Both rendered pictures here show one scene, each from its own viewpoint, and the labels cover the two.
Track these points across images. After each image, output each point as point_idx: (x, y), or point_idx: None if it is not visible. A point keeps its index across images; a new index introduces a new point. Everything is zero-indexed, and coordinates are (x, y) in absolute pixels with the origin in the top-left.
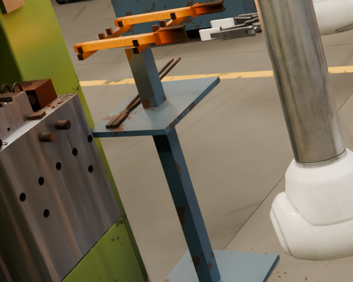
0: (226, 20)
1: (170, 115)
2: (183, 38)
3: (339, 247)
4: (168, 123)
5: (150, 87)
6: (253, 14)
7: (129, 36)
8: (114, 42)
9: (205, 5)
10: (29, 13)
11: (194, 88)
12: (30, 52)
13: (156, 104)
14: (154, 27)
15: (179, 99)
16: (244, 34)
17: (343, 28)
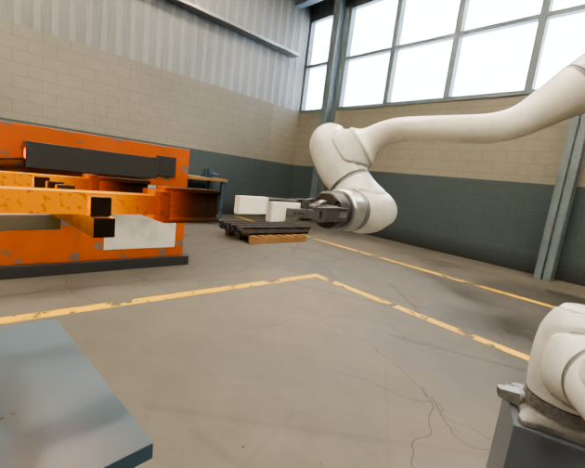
0: (260, 200)
1: (94, 409)
2: (211, 216)
3: None
4: (132, 426)
5: None
6: (282, 199)
7: (40, 188)
8: None
9: (121, 180)
10: None
11: (35, 345)
12: None
13: None
14: (66, 188)
15: (39, 372)
16: (336, 217)
17: (384, 227)
